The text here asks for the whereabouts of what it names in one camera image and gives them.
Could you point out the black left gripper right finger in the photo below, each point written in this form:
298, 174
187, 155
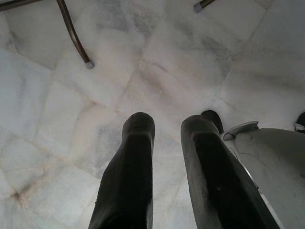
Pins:
214, 181

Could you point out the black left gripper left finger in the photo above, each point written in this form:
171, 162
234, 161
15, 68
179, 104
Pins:
128, 181

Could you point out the black left robot foot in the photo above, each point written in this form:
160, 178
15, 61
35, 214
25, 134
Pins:
215, 120

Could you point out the black robot foot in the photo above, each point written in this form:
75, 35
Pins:
215, 120
300, 122

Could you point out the white left robot leg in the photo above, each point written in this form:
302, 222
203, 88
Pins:
274, 167

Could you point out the black right robot foot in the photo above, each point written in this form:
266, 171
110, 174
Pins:
300, 122

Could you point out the brown metal chair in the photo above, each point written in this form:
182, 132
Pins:
71, 31

